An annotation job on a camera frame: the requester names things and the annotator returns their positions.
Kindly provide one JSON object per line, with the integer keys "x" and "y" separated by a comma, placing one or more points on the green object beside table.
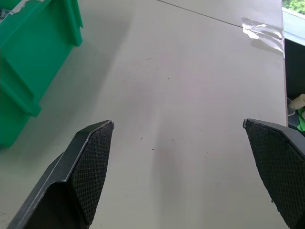
{"x": 302, "y": 119}

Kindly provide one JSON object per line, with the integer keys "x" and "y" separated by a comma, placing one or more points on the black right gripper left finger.
{"x": 81, "y": 171}

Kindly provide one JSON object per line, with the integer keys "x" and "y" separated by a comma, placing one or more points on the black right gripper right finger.
{"x": 278, "y": 167}

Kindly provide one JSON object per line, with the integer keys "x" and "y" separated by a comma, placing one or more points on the white plastic piece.
{"x": 298, "y": 102}

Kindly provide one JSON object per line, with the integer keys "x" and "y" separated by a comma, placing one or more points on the clear adhesive tape strip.
{"x": 264, "y": 31}

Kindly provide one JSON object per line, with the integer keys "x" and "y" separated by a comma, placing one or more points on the green plastic bin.
{"x": 31, "y": 62}

